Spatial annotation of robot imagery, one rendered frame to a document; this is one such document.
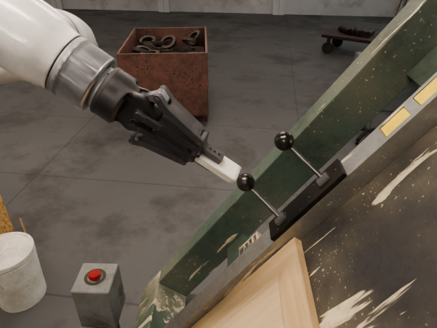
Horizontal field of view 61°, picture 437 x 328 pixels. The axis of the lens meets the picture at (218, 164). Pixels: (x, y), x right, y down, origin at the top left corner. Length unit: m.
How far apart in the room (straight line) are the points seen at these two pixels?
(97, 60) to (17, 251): 1.92
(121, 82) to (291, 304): 0.45
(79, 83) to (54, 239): 2.45
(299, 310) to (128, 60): 3.51
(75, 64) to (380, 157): 0.50
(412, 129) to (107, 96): 0.48
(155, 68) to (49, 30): 3.42
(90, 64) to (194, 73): 3.43
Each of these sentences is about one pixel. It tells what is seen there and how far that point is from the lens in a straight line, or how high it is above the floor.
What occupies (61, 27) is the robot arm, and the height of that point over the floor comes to 1.75.
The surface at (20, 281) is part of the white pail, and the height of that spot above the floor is 0.23.
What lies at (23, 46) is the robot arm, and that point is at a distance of 0.54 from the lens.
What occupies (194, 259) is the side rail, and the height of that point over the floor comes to 1.02.
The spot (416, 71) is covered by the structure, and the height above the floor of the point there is 1.62.
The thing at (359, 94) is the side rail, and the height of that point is 1.56.
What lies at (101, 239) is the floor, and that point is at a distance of 2.81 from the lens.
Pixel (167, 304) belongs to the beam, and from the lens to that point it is 1.23.
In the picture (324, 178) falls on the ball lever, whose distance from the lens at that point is 0.70.
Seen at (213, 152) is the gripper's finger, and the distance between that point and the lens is 0.55.
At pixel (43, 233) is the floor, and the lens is 3.00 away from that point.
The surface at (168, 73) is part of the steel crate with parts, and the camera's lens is 3.94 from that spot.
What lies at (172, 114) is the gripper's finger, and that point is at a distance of 0.51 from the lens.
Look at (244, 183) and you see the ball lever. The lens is 0.74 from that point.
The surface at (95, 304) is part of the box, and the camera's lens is 1.29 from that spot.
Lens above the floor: 1.86
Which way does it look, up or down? 32 degrees down
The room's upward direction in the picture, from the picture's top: straight up
